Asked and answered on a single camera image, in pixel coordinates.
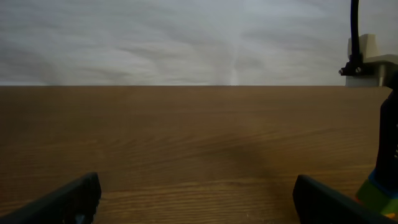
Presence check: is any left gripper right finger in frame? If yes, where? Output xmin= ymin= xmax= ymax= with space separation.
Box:
xmin=292 ymin=174 xmax=398 ymax=224

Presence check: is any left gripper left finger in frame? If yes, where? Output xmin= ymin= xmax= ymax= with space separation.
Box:
xmin=0 ymin=172 xmax=103 ymax=224

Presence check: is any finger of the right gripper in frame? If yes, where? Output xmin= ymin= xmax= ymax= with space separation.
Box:
xmin=374 ymin=89 xmax=398 ymax=191

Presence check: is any blue cube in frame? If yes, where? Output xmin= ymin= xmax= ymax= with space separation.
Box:
xmin=368 ymin=169 xmax=398 ymax=200

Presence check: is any green cube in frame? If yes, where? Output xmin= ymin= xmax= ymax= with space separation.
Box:
xmin=355 ymin=179 xmax=398 ymax=217

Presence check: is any black cable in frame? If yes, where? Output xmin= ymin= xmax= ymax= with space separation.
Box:
xmin=338 ymin=0 xmax=364 ymax=77

